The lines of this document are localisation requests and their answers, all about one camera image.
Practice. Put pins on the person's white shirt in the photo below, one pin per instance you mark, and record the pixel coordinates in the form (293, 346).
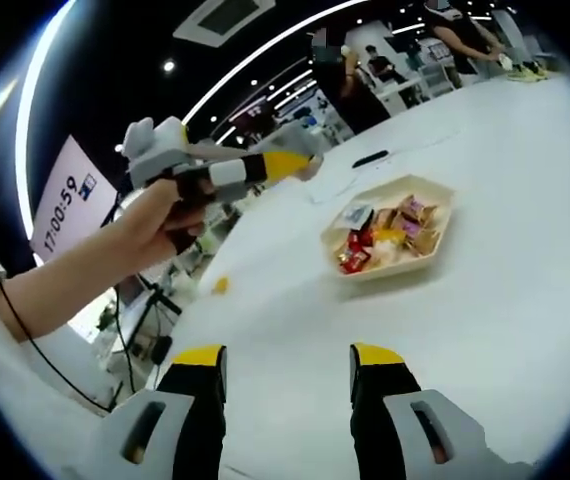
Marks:
(20, 415)

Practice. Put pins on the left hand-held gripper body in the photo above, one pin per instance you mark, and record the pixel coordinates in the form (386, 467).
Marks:
(157, 155)

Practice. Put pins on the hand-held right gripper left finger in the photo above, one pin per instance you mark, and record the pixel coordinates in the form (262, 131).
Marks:
(195, 400)

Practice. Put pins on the yellow food packet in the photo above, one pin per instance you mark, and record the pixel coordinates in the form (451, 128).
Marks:
(388, 246)

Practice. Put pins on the small red food packet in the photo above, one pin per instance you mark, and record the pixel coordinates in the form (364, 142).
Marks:
(356, 240)

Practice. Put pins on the brown orange food bar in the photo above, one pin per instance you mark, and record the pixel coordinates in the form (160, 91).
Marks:
(383, 220)

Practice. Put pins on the ceiling air vent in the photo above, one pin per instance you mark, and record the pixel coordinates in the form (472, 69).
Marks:
(222, 17)

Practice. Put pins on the large white display screen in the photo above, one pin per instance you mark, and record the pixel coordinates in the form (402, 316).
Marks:
(65, 215)

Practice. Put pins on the small orange food packet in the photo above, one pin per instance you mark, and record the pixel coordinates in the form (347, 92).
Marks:
(221, 285)

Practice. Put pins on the person's left hand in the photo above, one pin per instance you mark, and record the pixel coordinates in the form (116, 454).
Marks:
(165, 225)

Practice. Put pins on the black oblong device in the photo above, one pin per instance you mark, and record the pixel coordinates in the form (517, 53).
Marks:
(370, 159)

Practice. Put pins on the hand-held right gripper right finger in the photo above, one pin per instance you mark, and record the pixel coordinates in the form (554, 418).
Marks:
(380, 400)

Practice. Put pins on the long curved ceiling light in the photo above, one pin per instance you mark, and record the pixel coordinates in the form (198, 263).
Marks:
(245, 61)
(21, 130)

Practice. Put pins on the purple gold food packet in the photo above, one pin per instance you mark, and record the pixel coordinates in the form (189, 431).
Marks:
(422, 238)
(415, 207)

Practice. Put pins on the white grey food packet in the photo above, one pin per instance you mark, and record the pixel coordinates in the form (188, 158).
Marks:
(357, 215)

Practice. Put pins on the black rounded object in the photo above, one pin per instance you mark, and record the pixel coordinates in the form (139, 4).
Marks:
(162, 348)

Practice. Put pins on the white side desk black legs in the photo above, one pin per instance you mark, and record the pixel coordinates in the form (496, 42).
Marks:
(160, 300)

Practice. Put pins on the cream hexagonal container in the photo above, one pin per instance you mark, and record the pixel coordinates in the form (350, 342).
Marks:
(390, 268)

